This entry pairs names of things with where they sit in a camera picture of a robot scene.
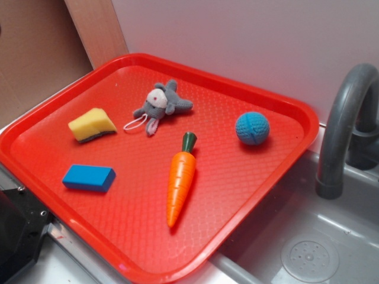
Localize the red plastic tray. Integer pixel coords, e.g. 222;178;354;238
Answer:
1;54;319;283

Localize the grey plastic faucet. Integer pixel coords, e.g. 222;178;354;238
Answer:
316;63;378;199

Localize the grey plastic toy sink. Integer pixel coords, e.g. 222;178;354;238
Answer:
207;149;379;284

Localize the blue knitted ball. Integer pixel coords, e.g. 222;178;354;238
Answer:
235;112;270;146

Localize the orange plastic toy carrot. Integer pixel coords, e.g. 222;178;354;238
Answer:
166;132;197;228

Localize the yellow sponge wedge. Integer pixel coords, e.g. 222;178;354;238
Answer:
68;108;117;143

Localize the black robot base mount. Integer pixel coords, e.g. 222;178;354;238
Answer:
1;186;52;283

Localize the grey plush bunny toy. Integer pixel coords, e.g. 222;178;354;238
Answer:
123;79;194;137

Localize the wooden board panel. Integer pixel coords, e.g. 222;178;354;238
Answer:
65;0;129;69

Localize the blue rectangular block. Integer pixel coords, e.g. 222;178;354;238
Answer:
62;164;116;193

